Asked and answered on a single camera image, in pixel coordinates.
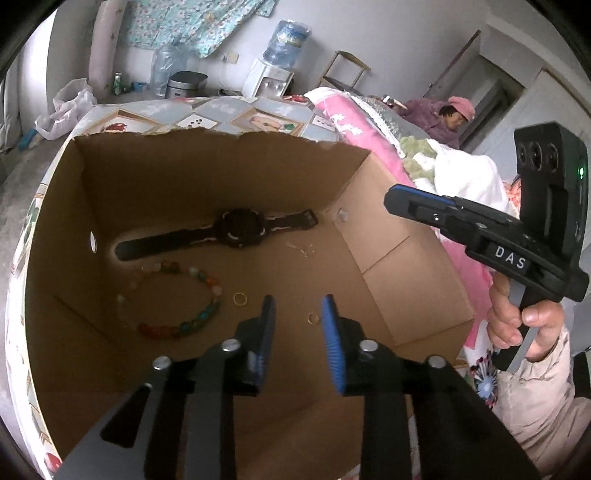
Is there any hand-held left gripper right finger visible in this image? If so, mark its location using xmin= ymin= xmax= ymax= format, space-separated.
xmin=321 ymin=294 xmax=543 ymax=480

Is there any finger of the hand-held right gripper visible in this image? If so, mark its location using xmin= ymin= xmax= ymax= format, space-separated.
xmin=384 ymin=187 xmax=525 ymax=248
xmin=390 ymin=184 xmax=458 ymax=204

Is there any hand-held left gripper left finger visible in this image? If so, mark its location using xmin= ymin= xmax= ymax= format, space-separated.
xmin=55 ymin=294 xmax=277 ymax=480

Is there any colourful bead bracelet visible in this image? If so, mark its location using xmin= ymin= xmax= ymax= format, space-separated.
xmin=116 ymin=261 xmax=225 ymax=340

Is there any black wristwatch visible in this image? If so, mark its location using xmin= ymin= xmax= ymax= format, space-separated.
xmin=115 ymin=209 xmax=319 ymax=262

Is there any brown cardboard box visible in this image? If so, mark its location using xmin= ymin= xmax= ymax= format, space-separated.
xmin=23 ymin=127 xmax=476 ymax=480

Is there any person's right forearm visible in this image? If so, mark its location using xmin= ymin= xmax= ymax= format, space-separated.
xmin=496 ymin=323 xmax=591 ymax=472

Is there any person's right hand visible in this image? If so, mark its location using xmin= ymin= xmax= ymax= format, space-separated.
xmin=487 ymin=272 xmax=566 ymax=363

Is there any white fluffy towel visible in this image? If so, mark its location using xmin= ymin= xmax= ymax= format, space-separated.
xmin=406 ymin=138 xmax=520 ymax=217

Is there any green fuzzy cloth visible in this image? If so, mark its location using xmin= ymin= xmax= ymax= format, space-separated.
xmin=398 ymin=136 xmax=437 ymax=178

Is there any silver patterned pillow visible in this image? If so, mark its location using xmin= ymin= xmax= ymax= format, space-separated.
xmin=355 ymin=96 xmax=426 ymax=139

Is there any pink printed blanket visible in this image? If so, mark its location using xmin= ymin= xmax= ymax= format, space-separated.
xmin=302 ymin=88 xmax=499 ymax=409

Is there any wooden door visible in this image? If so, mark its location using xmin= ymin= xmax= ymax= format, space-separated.
xmin=422 ymin=30 xmax=481 ymax=100

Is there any wooden chair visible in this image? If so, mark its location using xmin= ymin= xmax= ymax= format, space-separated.
xmin=316 ymin=50 xmax=371 ymax=95

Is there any white water dispenser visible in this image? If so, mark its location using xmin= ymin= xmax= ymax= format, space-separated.
xmin=243 ymin=58 xmax=295 ymax=97

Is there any blue water bottle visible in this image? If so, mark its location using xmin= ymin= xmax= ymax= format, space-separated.
xmin=263 ymin=19 xmax=311 ymax=71

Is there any rice cooker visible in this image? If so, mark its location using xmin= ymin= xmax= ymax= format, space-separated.
xmin=165 ymin=71 xmax=208 ymax=100

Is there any clear empty water jug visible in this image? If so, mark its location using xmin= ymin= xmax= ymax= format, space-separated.
xmin=151 ymin=39 xmax=188 ymax=99

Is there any white plastic bag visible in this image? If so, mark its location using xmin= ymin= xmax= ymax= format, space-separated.
xmin=36 ymin=78 xmax=98 ymax=140

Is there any pink rolled mat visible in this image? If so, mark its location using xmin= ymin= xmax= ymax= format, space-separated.
xmin=88 ymin=0 xmax=127 ymax=95

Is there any floral wall cloth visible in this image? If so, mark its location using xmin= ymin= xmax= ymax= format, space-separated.
xmin=117 ymin=0 xmax=278 ymax=58

